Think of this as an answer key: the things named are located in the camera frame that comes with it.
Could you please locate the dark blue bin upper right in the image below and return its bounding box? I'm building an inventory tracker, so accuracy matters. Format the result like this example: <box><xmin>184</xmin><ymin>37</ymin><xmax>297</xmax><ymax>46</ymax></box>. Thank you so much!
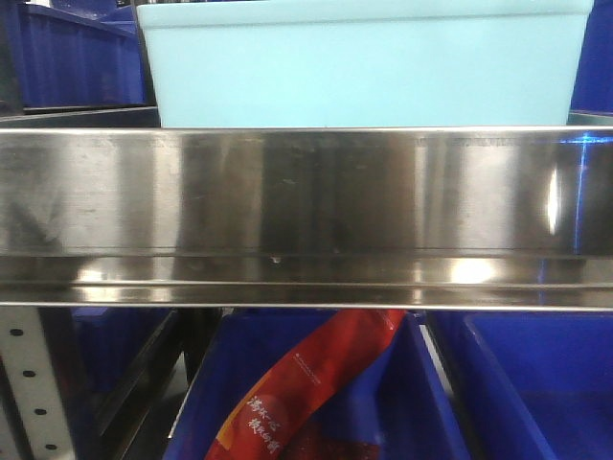
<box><xmin>571</xmin><ymin>1</ymin><xmax>612</xmax><ymax>113</ymax></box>

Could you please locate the stainless steel shelf rail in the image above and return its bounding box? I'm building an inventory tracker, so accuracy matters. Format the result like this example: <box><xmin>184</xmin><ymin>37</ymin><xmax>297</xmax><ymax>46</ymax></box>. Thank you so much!
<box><xmin>1</xmin><ymin>126</ymin><xmax>612</xmax><ymax>311</ymax></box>

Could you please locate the light blue plastic bin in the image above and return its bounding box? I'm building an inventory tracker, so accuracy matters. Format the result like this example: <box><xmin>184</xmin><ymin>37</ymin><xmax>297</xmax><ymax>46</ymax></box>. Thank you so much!
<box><xmin>137</xmin><ymin>1</ymin><xmax>593</xmax><ymax>127</ymax></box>

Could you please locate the dark blue bin lower right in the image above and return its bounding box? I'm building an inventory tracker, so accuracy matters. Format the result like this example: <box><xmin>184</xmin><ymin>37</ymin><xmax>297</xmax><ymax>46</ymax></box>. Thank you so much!
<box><xmin>429</xmin><ymin>312</ymin><xmax>612</xmax><ymax>459</ymax></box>

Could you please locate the dark blue bin lower left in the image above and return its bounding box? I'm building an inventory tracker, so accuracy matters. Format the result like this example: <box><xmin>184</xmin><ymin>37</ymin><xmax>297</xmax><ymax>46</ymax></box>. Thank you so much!
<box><xmin>71</xmin><ymin>307</ymin><xmax>170</xmax><ymax>393</ymax></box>

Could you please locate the dark blue bin upper left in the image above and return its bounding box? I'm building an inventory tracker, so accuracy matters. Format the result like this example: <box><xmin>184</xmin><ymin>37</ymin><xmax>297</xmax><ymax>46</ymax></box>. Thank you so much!
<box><xmin>1</xmin><ymin>1</ymin><xmax>146</xmax><ymax>108</ymax></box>

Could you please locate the dark blue bin lower centre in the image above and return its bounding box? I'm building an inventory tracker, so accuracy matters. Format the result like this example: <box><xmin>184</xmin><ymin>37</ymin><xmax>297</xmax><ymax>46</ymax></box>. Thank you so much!
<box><xmin>163</xmin><ymin>309</ymin><xmax>469</xmax><ymax>459</ymax></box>

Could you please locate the perforated white shelf upright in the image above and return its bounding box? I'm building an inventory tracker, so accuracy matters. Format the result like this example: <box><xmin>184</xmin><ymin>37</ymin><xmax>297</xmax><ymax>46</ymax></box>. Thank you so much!
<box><xmin>1</xmin><ymin>307</ymin><xmax>75</xmax><ymax>459</ymax></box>

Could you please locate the red snack package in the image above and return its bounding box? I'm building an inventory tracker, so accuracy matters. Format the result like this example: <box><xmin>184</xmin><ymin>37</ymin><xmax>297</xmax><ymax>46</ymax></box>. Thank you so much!
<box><xmin>205</xmin><ymin>309</ymin><xmax>405</xmax><ymax>459</ymax></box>

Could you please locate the dark blue bin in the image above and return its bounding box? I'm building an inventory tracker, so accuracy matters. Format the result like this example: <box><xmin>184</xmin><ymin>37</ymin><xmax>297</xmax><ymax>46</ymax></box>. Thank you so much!
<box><xmin>163</xmin><ymin>309</ymin><xmax>469</xmax><ymax>459</ymax></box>
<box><xmin>1</xmin><ymin>1</ymin><xmax>146</xmax><ymax>108</ymax></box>
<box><xmin>429</xmin><ymin>312</ymin><xmax>612</xmax><ymax>459</ymax></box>
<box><xmin>571</xmin><ymin>1</ymin><xmax>612</xmax><ymax>113</ymax></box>
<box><xmin>71</xmin><ymin>307</ymin><xmax>170</xmax><ymax>393</ymax></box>

